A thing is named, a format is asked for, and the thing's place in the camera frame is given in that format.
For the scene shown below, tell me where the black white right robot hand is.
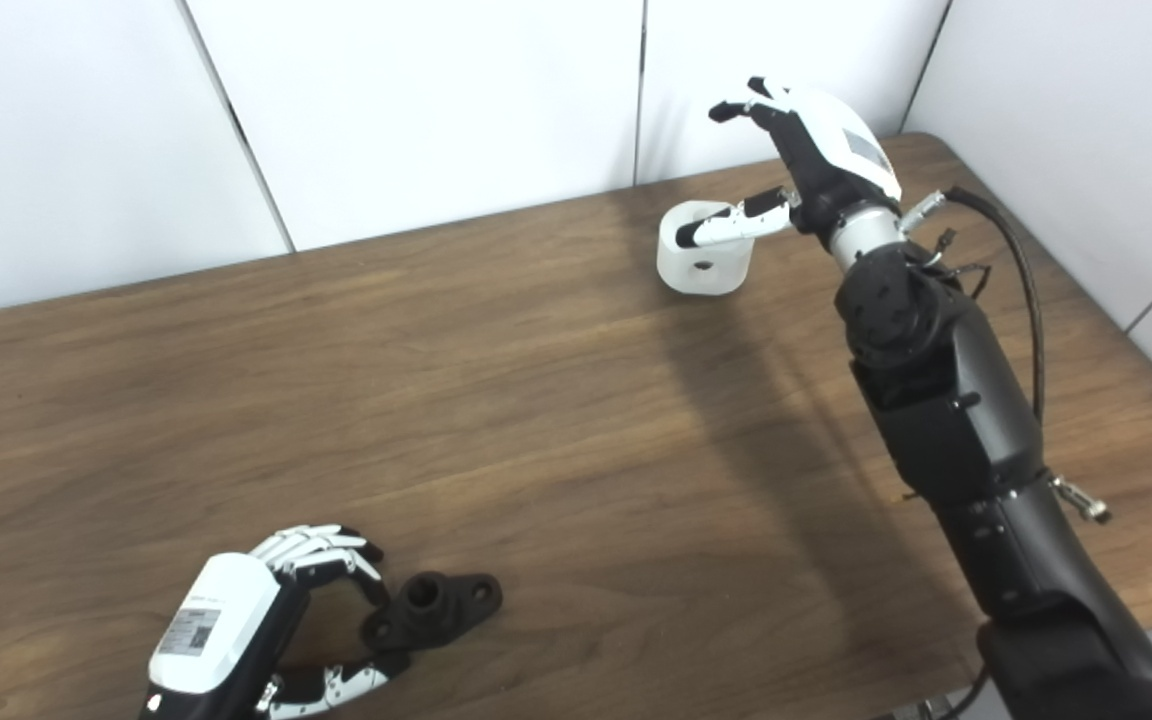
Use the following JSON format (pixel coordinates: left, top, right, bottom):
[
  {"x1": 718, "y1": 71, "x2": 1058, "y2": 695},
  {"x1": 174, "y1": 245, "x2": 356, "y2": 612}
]
[{"x1": 674, "y1": 76, "x2": 903, "y2": 251}]

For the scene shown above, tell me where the round white plastic piece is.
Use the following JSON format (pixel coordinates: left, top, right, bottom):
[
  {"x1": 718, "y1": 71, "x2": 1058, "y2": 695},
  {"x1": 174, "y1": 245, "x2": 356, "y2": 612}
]
[{"x1": 656, "y1": 200, "x2": 759, "y2": 297}]

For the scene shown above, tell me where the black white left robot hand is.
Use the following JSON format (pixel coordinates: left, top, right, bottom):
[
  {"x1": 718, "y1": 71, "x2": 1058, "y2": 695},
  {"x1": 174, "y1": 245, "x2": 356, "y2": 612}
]
[{"x1": 139, "y1": 524, "x2": 412, "y2": 720}]

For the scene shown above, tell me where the thin black right arm wire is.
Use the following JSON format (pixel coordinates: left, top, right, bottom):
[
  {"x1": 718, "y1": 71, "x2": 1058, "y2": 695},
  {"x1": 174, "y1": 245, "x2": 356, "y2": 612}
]
[{"x1": 901, "y1": 228, "x2": 993, "y2": 301}]

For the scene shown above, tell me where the black plastic holder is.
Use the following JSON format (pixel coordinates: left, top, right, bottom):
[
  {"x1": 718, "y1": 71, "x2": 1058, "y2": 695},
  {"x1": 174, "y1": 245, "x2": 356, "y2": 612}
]
[{"x1": 361, "y1": 572, "x2": 504, "y2": 653}]

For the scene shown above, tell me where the thick black right wrist cable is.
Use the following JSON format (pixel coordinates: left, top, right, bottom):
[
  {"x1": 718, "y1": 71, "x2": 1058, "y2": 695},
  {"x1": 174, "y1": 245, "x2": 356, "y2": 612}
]
[{"x1": 901, "y1": 186, "x2": 1112, "y2": 526}]

